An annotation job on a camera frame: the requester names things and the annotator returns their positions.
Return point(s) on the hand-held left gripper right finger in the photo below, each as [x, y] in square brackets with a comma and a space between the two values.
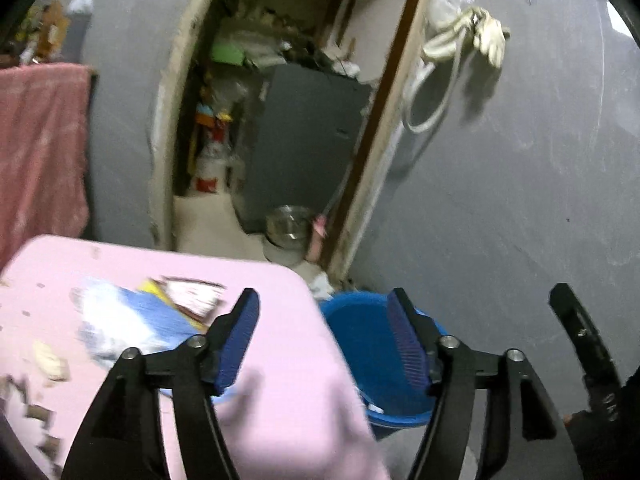
[407, 345]

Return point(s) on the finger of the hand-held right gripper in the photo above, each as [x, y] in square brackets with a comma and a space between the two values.
[582, 330]

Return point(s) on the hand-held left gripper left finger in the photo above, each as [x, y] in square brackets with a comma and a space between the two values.
[237, 340]

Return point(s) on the blue plastic bucket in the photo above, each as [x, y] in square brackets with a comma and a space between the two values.
[365, 330]

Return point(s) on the white brown wrapper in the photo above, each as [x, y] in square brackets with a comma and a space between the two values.
[195, 299]

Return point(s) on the blue cloth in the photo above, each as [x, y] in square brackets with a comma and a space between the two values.
[160, 327]

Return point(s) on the white plastic bag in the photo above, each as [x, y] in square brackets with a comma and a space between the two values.
[107, 310]

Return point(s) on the beige paper scrap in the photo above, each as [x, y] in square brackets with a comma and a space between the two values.
[50, 360]

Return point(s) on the pink floral tablecloth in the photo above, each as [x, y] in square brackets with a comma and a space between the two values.
[290, 410]

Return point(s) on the steel bowl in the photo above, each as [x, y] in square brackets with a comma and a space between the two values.
[287, 225]

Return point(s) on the grey cabinet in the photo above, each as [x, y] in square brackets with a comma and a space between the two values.
[305, 150]

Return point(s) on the pink checked cloth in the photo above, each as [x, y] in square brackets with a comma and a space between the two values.
[40, 160]

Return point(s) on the cream rubber gloves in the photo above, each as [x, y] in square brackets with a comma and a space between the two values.
[492, 35]

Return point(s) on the wooden door frame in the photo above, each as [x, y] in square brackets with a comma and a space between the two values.
[370, 160]

